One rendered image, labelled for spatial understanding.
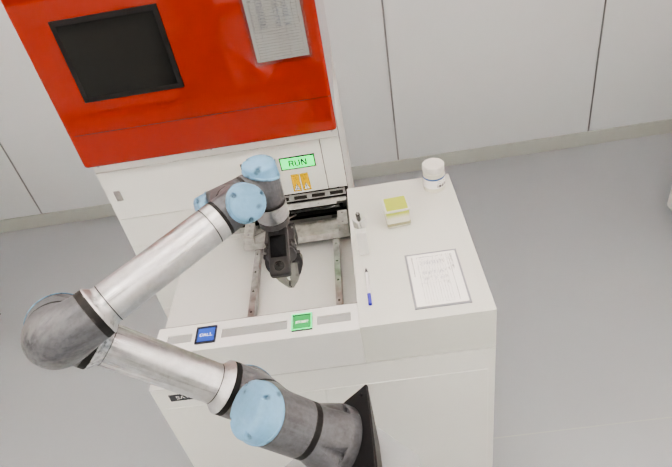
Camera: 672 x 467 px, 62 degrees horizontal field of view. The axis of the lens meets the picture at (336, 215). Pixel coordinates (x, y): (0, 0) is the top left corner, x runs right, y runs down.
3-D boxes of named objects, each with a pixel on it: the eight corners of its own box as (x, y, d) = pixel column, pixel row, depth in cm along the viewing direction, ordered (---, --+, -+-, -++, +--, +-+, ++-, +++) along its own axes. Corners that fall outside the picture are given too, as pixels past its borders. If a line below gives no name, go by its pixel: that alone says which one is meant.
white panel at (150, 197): (136, 248, 210) (91, 157, 185) (353, 216, 204) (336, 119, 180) (134, 253, 207) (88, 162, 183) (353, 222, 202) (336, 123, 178)
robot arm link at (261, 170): (230, 163, 121) (264, 147, 124) (243, 204, 128) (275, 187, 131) (247, 177, 115) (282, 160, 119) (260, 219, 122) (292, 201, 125)
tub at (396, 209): (383, 215, 179) (381, 198, 175) (406, 211, 179) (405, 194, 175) (387, 230, 173) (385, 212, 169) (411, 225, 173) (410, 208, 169)
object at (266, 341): (175, 360, 164) (158, 329, 155) (363, 336, 160) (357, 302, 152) (168, 388, 156) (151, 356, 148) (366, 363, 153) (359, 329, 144)
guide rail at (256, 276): (259, 239, 203) (257, 232, 201) (264, 238, 202) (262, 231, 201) (246, 349, 163) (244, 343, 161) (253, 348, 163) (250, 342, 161)
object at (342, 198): (229, 232, 204) (222, 211, 198) (349, 214, 201) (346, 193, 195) (229, 235, 203) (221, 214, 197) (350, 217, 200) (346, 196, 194)
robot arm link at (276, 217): (285, 210, 123) (248, 215, 124) (289, 226, 126) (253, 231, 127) (286, 190, 129) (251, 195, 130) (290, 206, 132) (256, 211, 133)
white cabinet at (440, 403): (243, 381, 256) (187, 246, 207) (455, 353, 250) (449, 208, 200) (226, 529, 205) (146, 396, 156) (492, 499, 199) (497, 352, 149)
